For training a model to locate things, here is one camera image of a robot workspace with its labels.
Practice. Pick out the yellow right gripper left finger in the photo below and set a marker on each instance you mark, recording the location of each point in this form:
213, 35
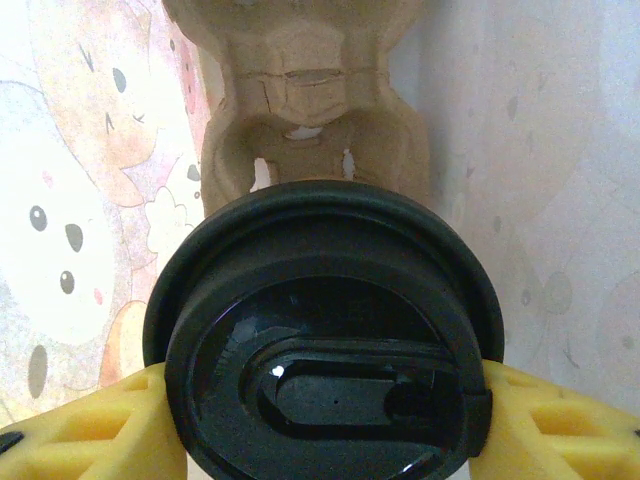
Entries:
100, 435

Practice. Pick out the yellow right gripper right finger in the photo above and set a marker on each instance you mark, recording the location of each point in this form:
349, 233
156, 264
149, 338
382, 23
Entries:
560, 435

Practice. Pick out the black plastic cup lid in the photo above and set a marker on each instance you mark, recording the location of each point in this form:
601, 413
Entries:
320, 260

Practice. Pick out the pulp cardboard cup carrier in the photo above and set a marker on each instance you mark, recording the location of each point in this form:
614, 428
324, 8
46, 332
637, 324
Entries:
300, 50

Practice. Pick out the white printed paper bag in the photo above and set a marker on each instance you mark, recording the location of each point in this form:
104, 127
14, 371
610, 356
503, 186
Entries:
75, 225

